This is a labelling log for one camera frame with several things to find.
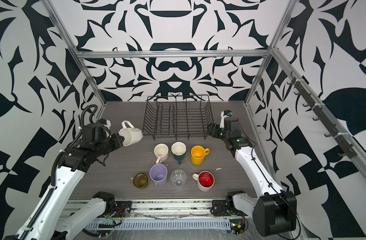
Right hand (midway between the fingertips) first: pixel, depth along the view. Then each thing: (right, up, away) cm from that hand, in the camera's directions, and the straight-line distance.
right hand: (214, 125), depth 81 cm
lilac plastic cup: (-30, -26, +1) cm, 40 cm away
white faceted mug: (-41, -4, -8) cm, 42 cm away
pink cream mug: (-30, -16, +8) cm, 35 cm away
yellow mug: (-8, -17, +9) cm, 21 cm away
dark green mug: (-19, -15, +7) cm, 25 cm away
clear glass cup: (-20, -29, +2) cm, 35 cm away
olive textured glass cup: (-40, -30, +1) cm, 50 cm away
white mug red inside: (-5, -30, 0) cm, 30 cm away
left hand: (-45, -4, -10) cm, 46 cm away
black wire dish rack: (-21, +4, +27) cm, 34 cm away
